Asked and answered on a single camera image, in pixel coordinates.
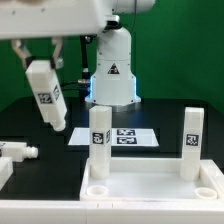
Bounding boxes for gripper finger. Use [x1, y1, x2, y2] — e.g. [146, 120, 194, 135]
[11, 39, 35, 69]
[50, 37, 64, 69]

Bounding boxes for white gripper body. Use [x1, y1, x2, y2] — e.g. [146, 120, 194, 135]
[0, 0, 108, 39]

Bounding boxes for white desk tabletop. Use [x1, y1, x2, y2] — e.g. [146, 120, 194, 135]
[80, 157, 224, 202]

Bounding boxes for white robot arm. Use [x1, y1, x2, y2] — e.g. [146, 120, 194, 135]
[0, 0, 156, 115]

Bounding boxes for white fiducial marker sheet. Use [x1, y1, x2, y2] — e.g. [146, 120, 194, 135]
[69, 127, 159, 147]

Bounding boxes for white left border block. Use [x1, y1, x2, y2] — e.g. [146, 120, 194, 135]
[0, 157, 13, 190]

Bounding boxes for black camera on stand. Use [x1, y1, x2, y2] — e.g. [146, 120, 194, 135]
[77, 14, 122, 103]

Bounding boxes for black cables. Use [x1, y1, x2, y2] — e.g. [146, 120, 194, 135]
[59, 80, 87, 99]

